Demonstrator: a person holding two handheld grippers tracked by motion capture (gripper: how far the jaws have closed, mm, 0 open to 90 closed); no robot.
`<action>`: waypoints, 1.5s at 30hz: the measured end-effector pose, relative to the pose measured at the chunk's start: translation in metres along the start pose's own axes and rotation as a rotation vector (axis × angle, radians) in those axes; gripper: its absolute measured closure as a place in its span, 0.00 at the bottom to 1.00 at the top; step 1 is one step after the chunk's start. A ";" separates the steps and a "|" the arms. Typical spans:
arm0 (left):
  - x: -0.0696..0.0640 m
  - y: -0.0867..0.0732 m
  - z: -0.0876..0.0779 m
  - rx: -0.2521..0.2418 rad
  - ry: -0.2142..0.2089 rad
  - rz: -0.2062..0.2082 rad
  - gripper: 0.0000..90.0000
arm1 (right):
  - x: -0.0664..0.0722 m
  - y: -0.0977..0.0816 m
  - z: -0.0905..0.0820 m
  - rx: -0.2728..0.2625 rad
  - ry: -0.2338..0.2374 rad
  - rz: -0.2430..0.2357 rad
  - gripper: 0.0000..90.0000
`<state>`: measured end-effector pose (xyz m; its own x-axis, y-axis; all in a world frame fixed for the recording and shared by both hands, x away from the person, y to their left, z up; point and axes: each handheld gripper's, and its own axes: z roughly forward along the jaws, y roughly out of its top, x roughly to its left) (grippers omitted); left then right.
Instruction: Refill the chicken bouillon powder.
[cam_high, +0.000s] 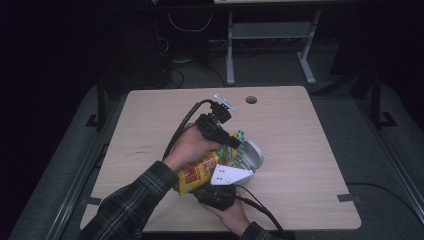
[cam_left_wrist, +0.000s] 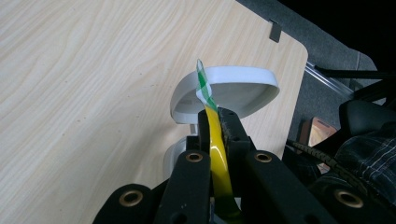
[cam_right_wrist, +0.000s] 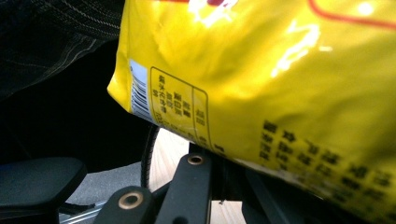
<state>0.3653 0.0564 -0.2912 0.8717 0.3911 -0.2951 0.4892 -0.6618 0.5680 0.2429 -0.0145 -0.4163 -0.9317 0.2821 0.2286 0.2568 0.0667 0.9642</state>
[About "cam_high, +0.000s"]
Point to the black metal stand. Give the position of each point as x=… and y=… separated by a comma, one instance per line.
x=101, y=103
x=376, y=100

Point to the black tape strip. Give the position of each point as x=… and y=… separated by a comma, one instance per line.
x=348, y=198
x=94, y=201

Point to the metal floor rail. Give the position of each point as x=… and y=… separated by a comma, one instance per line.
x=80, y=180
x=393, y=156

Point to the person's left hand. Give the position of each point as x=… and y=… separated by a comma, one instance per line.
x=188, y=148

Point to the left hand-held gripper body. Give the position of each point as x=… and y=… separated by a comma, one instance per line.
x=210, y=126

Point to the yellow green snack pouch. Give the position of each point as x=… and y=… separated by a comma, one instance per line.
x=196, y=173

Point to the clear jar with grey lid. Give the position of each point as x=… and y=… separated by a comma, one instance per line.
x=253, y=156

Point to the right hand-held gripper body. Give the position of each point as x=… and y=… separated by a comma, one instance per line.
x=216, y=196

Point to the person's right hand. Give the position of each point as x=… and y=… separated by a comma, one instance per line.
x=235, y=218

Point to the white metal desk frame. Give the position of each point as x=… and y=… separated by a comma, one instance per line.
x=230, y=50

